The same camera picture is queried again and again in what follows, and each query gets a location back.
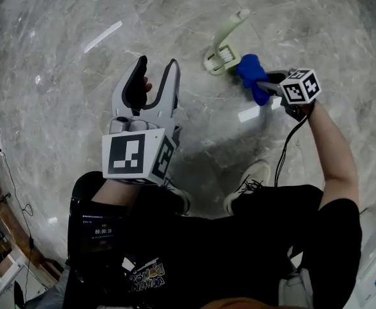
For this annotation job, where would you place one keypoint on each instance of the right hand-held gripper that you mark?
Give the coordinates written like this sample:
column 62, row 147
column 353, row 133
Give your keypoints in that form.
column 300, row 87

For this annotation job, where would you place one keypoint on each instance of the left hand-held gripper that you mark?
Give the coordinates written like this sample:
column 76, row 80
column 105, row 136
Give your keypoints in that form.
column 127, row 156

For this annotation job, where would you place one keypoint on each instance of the blue cloth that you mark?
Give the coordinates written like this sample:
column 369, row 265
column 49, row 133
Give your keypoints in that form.
column 250, row 72

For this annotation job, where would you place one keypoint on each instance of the pale green scrub brush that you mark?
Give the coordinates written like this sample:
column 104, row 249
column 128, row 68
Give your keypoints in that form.
column 228, row 31

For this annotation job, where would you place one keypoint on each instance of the person's right forearm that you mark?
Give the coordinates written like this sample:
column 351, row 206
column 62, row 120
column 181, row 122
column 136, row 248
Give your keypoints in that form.
column 333, row 156

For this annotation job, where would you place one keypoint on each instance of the person's left forearm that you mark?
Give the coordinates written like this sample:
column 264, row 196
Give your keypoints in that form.
column 117, row 195

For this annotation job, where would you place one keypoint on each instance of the person's left hand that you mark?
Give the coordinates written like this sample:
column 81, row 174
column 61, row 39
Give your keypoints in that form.
column 148, row 85

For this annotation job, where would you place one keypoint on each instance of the person's right white sneaker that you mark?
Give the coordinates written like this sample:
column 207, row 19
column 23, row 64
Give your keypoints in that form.
column 252, row 179

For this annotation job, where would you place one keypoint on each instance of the person's white sneaker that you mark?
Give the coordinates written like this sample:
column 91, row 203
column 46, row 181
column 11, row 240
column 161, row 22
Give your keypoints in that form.
column 252, row 179
column 180, row 198

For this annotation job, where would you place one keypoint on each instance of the person's left white sneaker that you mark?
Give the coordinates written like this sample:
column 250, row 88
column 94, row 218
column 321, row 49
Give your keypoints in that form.
column 180, row 198

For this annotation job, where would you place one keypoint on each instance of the black chest monitor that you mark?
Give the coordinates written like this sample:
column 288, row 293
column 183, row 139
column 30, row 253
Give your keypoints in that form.
column 101, row 233

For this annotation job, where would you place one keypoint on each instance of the person's black t-shirt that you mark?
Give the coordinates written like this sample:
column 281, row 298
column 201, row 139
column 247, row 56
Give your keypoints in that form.
column 239, row 253

